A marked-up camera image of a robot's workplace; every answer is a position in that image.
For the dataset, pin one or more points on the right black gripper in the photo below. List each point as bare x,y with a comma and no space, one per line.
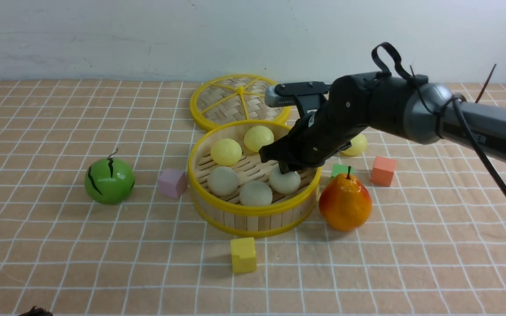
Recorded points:
350,107

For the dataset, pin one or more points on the white bun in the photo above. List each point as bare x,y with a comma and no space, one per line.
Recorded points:
223,181
284,183
255,193

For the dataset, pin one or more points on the yellow bun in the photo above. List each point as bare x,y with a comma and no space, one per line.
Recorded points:
358,145
257,137
226,152

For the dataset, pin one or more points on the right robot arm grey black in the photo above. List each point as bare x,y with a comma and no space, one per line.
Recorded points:
392,106

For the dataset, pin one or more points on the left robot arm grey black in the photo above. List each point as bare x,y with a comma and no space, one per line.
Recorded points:
37,311

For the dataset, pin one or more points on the bamboo steamer tray yellow rim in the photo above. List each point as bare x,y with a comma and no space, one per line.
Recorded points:
227,213

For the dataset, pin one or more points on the woven bamboo steamer lid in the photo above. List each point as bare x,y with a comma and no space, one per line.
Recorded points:
233,98

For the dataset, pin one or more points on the green cube block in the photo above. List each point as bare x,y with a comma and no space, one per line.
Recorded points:
338,169

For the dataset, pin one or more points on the orange red toy pear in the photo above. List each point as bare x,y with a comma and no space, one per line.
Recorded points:
345,202

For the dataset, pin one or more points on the orange cube block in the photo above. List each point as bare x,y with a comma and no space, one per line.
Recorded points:
383,171

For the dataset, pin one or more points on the yellow cube block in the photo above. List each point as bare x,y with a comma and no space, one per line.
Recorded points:
243,255

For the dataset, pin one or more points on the purple cube block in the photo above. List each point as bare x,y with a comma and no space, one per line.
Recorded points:
172,183

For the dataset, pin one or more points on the green toy watermelon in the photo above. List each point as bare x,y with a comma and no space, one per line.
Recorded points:
109,180

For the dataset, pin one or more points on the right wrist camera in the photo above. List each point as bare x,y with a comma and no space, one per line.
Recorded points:
305,96

